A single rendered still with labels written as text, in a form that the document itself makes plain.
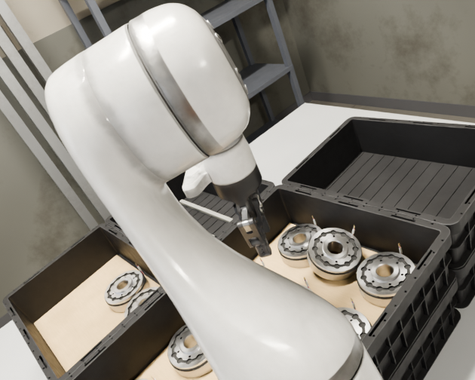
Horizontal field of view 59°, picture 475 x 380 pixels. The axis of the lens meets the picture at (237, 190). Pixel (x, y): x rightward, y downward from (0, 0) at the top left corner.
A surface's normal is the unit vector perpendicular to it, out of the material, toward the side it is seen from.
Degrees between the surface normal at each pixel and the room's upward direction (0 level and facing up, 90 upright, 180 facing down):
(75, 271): 90
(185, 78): 73
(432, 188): 0
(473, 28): 90
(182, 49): 52
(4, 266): 90
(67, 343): 0
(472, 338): 0
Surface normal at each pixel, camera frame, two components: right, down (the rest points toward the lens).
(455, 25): -0.73, 0.58
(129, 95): -0.07, 0.11
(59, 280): 0.65, 0.19
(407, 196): -0.36, -0.78
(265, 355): -0.04, -0.11
